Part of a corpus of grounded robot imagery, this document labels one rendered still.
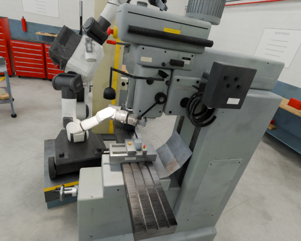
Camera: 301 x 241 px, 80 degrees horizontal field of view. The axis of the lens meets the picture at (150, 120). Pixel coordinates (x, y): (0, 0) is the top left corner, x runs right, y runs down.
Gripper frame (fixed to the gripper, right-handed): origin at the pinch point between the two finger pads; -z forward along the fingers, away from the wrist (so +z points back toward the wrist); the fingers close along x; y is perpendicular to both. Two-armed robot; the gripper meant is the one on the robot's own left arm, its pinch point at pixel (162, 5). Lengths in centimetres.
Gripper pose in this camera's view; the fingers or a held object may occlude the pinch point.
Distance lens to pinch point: 111.0
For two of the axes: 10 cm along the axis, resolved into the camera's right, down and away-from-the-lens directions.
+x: -6.4, 2.5, -7.3
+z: -5.6, -8.0, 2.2
